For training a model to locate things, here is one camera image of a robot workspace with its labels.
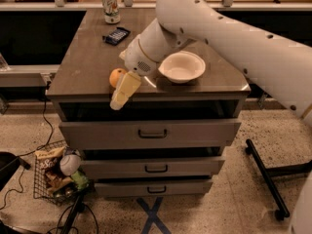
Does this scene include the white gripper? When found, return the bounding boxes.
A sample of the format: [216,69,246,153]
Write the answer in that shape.
[110,33,159,110]

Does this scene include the orange fruit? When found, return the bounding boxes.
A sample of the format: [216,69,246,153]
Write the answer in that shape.
[109,68,127,88]

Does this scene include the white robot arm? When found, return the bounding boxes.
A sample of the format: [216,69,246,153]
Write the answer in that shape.
[110,0,312,125]

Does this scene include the white paper bowl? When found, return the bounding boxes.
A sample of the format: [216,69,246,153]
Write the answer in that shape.
[158,51,206,84]

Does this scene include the green white soda can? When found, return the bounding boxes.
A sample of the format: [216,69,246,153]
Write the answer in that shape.
[102,0,120,24]

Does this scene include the top grey drawer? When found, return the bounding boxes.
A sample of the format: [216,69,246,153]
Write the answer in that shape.
[59,119,241,150]

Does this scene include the grey drawer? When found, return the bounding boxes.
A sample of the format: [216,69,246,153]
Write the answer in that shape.
[95,179,214,198]
[59,119,241,150]
[81,156,225,179]

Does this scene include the grey drawer cabinet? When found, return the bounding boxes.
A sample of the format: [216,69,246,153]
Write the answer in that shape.
[48,9,250,184]

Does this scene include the middle grey drawer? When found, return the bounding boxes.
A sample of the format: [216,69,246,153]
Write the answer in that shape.
[81,156,225,179]

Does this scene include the white round ball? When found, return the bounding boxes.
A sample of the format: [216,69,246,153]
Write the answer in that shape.
[59,155,81,176]

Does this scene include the yellow chip bag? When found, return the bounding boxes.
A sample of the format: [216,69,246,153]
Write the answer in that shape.
[35,147,65,170]

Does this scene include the green snack pack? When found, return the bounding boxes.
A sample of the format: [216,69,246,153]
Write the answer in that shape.
[70,171,89,190]

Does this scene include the bottom grey drawer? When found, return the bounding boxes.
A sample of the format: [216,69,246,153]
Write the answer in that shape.
[95,179,214,198]

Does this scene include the black tripod leg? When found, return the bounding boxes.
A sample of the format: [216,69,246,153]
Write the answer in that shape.
[54,193,85,234]

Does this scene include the black object left edge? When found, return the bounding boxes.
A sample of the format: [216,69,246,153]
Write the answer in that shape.
[0,151,30,191]

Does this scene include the black wheeled stand base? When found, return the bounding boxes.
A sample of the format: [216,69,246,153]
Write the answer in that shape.
[245,139,312,221]

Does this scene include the black wire basket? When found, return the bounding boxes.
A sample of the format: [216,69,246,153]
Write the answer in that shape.
[32,139,86,207]

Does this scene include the black power cable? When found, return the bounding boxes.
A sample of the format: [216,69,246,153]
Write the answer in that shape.
[0,81,55,211]

